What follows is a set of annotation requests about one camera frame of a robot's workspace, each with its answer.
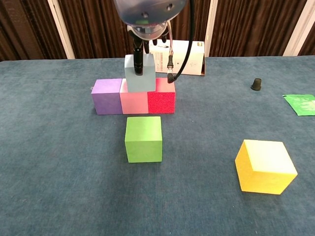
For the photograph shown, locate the green foil packet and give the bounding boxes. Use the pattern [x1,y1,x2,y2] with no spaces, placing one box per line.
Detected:
[282,94,315,117]

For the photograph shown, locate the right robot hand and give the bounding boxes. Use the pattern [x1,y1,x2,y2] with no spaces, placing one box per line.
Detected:
[126,23,171,76]

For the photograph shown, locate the yellow foam cube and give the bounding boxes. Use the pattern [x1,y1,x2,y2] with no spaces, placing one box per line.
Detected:
[234,139,298,196]

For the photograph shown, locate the teal felt table cover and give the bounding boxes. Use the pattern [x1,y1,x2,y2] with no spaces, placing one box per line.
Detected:
[0,55,315,236]

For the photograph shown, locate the purple foam cube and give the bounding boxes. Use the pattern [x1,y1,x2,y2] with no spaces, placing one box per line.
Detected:
[90,78,123,116]

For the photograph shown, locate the small black cap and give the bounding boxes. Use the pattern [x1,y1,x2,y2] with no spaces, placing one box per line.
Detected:
[250,78,262,91]

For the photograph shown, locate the pink foam cube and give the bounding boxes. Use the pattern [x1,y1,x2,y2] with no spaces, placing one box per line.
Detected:
[119,81,149,115]

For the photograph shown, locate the white frame post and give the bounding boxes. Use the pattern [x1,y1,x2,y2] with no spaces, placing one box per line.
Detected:
[204,0,219,58]
[283,0,315,57]
[47,0,76,59]

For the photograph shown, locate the dark brown curtain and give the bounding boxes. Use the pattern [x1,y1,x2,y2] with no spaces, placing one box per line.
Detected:
[0,0,315,62]

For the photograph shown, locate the white cardboard box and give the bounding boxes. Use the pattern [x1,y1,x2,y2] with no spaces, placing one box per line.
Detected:
[148,39,206,77]

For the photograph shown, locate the green foam cube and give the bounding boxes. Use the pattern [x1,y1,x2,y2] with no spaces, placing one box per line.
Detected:
[124,116,163,163]

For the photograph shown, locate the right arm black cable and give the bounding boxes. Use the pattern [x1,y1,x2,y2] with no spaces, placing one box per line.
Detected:
[166,0,195,85]

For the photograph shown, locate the red foam cube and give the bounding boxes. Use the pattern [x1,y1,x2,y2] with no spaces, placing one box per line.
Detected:
[147,77,176,115]

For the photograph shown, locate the light blue foam cube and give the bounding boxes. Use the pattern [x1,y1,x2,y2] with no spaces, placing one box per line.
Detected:
[124,53,157,93]

